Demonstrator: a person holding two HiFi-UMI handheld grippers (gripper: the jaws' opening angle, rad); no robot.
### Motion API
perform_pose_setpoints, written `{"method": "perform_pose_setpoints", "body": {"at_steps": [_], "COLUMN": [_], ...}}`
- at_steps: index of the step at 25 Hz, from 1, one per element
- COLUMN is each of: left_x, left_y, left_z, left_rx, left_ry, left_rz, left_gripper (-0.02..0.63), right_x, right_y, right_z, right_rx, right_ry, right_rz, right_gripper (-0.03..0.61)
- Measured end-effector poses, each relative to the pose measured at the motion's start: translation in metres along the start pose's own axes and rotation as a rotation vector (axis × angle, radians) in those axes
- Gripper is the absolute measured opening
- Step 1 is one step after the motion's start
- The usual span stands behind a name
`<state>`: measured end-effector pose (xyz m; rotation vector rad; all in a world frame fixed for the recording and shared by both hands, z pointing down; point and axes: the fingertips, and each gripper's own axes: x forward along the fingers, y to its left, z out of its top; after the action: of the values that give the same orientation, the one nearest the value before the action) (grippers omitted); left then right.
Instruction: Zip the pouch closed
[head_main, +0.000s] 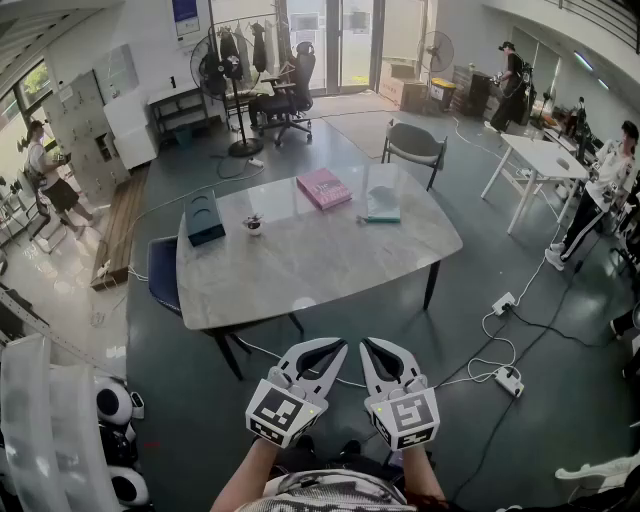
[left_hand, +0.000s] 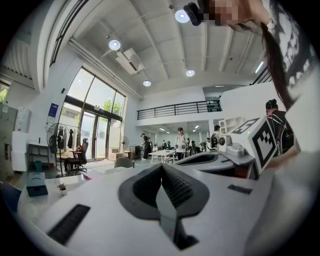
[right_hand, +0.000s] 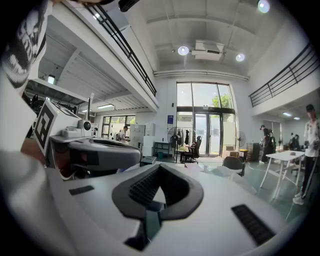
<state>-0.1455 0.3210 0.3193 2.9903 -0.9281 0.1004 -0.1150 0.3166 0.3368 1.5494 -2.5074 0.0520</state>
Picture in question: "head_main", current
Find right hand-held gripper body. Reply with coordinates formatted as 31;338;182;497
367;374;442;452

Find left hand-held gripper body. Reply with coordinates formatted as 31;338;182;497
244;367;330;449

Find light teal cloth pouch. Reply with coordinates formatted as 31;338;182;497
355;163;403;225

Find person's left forearm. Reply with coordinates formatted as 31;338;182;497
209;437;282;512

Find person's right forearm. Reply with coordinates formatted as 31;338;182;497
399;446;450;507

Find person's black trousers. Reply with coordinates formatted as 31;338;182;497
272;434;401;474

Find person's patterned white shirt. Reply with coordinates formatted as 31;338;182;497
249;468;417;512

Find blue chair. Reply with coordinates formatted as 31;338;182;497
146;235;184;317

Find dark blue box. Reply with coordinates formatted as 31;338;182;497
183;189;227;248

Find pink book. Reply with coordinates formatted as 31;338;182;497
295;168;354;212

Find white black round robot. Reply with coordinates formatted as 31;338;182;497
94;375;147;424
106;464;151;507

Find wooden pallet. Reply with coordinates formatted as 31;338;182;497
89;167;151;292

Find grey armless chair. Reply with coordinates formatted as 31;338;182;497
381;119;449;192

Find grey floor rug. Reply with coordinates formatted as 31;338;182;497
319;110;402;162

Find white table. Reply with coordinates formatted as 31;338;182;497
480;132;591;236

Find translucent plastic cover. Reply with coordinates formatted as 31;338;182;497
0;332;117;512

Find black office chair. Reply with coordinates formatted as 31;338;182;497
248;41;318;148

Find yellow-lid bin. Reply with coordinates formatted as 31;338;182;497
429;77;458;116

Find cardboard box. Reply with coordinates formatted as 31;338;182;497
378;62;430;113

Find black shelf table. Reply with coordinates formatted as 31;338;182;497
148;87;212;137

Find white cabinet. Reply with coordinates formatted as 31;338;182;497
102;89;158;172

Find black standing fan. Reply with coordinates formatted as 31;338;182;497
417;29;457;97
188;33;266;159

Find grey lockers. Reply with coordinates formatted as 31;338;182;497
42;69;133;202

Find clothes rack with garments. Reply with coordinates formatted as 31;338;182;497
209;17;281;97

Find whiteboard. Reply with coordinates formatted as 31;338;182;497
92;43;141;104

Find blue poster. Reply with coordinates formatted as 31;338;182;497
170;0;203;49

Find black cable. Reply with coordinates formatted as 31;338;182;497
434;279;629;504

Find white cable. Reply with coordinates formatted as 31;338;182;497
467;219;562;397

